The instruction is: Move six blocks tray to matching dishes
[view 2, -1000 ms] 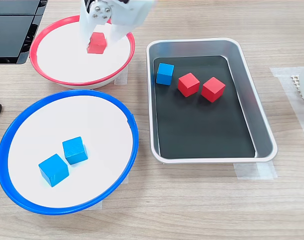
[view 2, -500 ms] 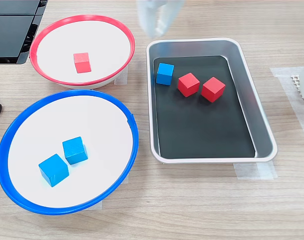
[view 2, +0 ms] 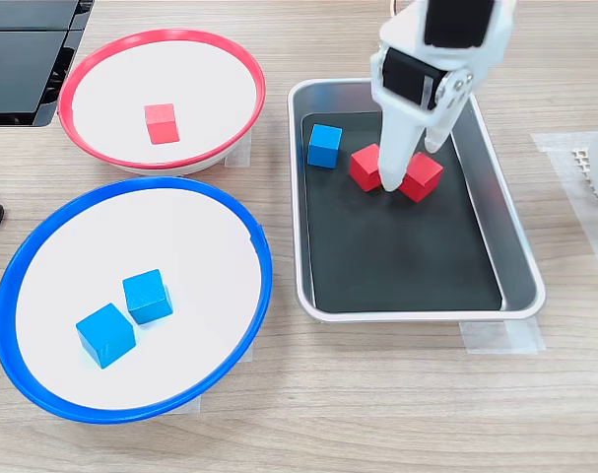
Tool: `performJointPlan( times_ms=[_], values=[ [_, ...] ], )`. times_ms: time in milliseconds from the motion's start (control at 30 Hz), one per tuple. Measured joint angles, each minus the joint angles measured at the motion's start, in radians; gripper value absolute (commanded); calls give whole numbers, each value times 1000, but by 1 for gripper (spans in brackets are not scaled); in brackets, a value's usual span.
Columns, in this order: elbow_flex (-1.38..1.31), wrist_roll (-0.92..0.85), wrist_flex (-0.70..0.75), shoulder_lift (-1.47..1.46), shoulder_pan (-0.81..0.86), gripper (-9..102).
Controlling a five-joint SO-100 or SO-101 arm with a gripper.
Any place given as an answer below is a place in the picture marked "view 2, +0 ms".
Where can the white mesh anti-slip mat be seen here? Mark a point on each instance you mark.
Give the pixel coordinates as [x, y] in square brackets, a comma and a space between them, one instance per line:
[581, 162]

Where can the red wooden cube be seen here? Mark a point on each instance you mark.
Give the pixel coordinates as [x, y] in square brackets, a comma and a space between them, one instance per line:
[424, 177]
[161, 125]
[365, 167]

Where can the blue rimmed white dish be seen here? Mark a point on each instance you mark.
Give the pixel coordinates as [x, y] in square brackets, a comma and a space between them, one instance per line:
[205, 246]

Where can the silver metal tray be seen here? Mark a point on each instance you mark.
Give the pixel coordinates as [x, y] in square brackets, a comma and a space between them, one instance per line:
[520, 276]

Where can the black flat panel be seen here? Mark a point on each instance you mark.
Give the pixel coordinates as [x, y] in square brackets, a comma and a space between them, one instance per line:
[27, 12]
[13, 74]

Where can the red rimmed white dish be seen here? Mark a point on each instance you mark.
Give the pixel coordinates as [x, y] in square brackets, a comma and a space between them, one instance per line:
[205, 98]

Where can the blue wooden cube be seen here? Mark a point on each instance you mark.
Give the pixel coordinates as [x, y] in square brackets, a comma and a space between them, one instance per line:
[147, 295]
[324, 145]
[105, 335]

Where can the clear tape strip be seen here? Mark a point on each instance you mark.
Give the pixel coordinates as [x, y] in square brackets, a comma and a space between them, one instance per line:
[500, 337]
[192, 405]
[246, 355]
[242, 153]

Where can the black tray liner mat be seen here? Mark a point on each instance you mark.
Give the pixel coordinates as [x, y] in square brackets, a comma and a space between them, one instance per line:
[402, 256]

